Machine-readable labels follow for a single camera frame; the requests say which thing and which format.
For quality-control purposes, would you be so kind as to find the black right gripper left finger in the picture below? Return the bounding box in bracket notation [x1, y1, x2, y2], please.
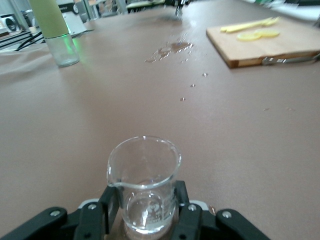
[0, 186, 124, 240]

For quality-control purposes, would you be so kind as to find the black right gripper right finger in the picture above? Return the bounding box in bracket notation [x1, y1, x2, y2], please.
[172, 180, 271, 240]

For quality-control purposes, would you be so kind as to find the small clear glass beaker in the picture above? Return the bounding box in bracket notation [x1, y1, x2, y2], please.
[106, 135, 183, 235]

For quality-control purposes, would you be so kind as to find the brown table cover sheet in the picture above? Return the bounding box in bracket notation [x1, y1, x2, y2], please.
[0, 0, 320, 240]

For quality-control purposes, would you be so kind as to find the spilled liquid puddle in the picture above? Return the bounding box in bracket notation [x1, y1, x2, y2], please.
[144, 32, 195, 65]

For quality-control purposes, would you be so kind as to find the glass bottle with green sleeve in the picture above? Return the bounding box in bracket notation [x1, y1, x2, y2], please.
[29, 0, 81, 68]

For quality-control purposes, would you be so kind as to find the lemon slice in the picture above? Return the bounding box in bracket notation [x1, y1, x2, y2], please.
[236, 31, 263, 42]
[253, 28, 280, 38]

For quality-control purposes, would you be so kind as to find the yellow plastic fork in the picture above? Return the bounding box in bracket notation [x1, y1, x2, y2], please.
[220, 17, 280, 34]

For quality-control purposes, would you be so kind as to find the yellow plastic knife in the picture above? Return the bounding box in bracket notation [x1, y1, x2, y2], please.
[226, 17, 275, 30]

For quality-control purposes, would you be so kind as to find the white electronics box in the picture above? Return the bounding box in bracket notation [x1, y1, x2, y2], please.
[0, 13, 29, 33]

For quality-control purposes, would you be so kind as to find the wooden cutting board with handle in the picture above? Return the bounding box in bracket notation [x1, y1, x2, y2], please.
[206, 16, 320, 69]

